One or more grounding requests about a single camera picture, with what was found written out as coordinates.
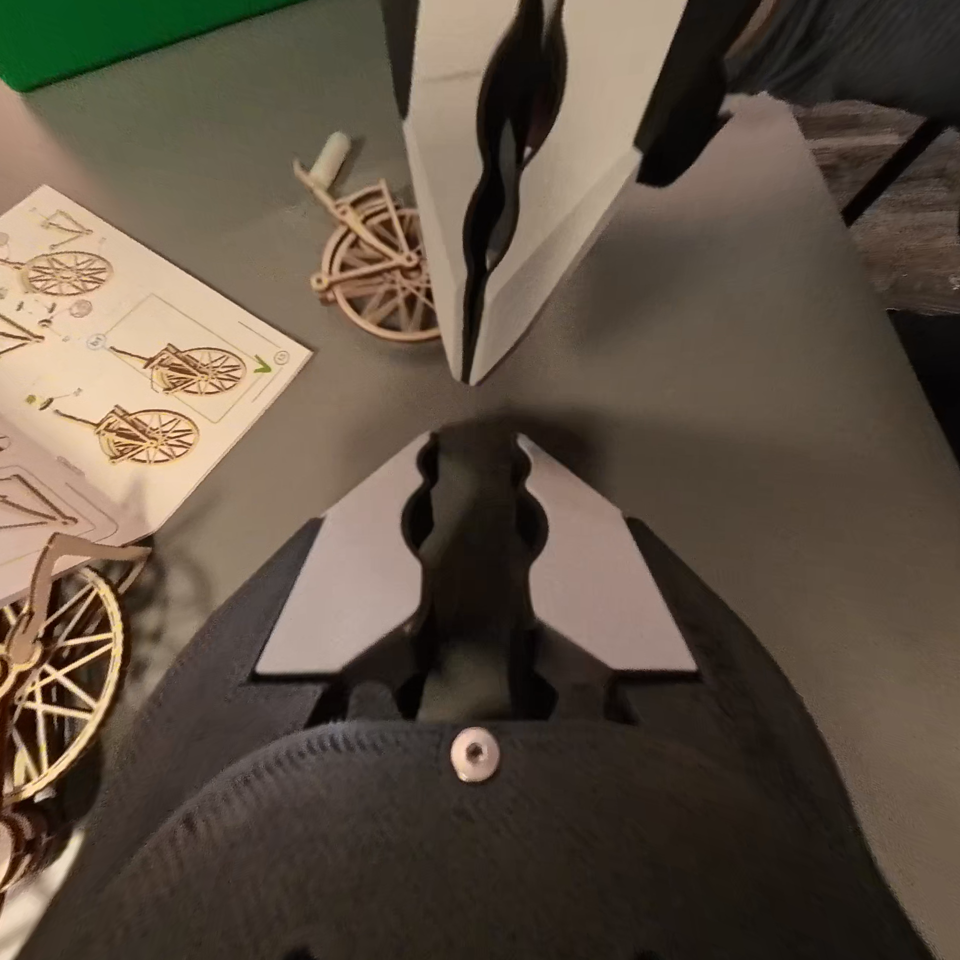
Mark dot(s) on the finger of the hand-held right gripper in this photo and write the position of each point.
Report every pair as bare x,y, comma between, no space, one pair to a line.
442,112
600,112

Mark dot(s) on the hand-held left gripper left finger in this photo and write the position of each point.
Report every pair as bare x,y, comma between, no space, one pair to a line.
345,592

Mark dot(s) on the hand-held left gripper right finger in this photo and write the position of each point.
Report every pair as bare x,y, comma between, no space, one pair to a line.
607,592

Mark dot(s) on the small wooden wheel assembly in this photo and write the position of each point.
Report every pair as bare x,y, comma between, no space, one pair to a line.
328,262

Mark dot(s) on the large wooden wheel model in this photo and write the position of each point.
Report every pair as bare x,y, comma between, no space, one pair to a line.
37,600

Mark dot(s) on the small white wax cylinder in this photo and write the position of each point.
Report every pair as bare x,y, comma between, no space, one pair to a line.
331,157

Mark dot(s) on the paper instruction booklet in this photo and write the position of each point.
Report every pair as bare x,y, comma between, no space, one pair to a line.
225,322

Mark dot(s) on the green box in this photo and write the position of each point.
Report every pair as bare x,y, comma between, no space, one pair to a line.
112,37

